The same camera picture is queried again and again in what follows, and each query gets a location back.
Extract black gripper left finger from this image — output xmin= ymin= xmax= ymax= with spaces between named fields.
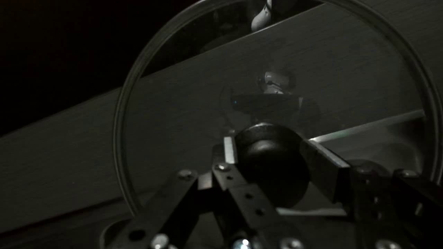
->
xmin=101 ymin=134 xmax=299 ymax=249

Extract glass pot lid black knob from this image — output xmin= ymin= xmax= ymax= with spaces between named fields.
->
xmin=112 ymin=0 xmax=443 ymax=218

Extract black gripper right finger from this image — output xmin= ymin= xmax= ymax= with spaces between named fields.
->
xmin=298 ymin=136 xmax=443 ymax=249

